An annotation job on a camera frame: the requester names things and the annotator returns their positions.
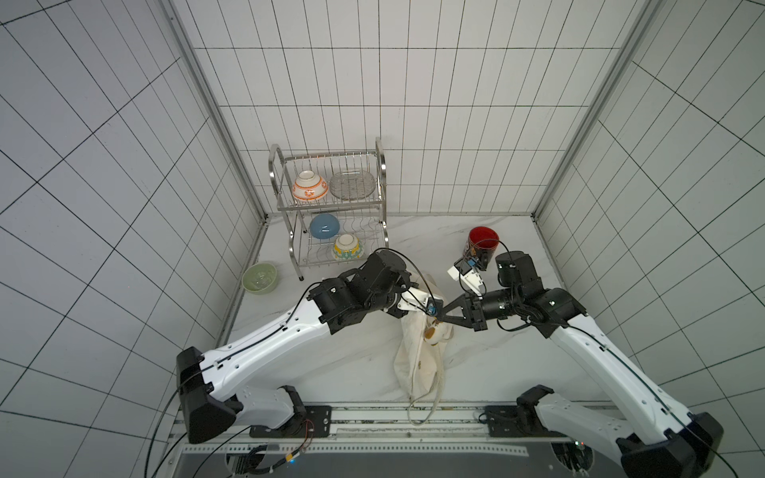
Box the brown white plush dog charm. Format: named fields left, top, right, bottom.
left=424, top=323, right=444, bottom=345

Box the cream canvas tote bag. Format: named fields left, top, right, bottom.
left=394, top=313, right=454, bottom=427

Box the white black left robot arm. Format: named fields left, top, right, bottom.
left=177, top=248, right=444, bottom=444

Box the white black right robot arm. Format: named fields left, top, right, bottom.
left=437, top=251, right=724, bottom=477

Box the black skull mug red inside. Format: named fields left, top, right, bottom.
left=463, top=226, right=500, bottom=271

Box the teal yellow patterned bowl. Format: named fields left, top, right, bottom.
left=333, top=233, right=364, bottom=261

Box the blue ceramic bowl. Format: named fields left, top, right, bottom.
left=309, top=213, right=341, bottom=240

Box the stainless steel dish rack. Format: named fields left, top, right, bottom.
left=268, top=137, right=390, bottom=281

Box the light green bowl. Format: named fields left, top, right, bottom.
left=241, top=262, right=279, bottom=295

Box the orange white patterned bowl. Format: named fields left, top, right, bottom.
left=292, top=169, right=329, bottom=203

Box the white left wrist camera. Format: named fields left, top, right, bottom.
left=398, top=288, right=433, bottom=314

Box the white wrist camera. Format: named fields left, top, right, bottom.
left=447, top=256, right=486, bottom=297
left=398, top=288, right=433, bottom=314

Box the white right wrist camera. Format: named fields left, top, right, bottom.
left=447, top=256, right=486, bottom=297

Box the aluminium mounting rail base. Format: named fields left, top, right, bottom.
left=156, top=402, right=621, bottom=477

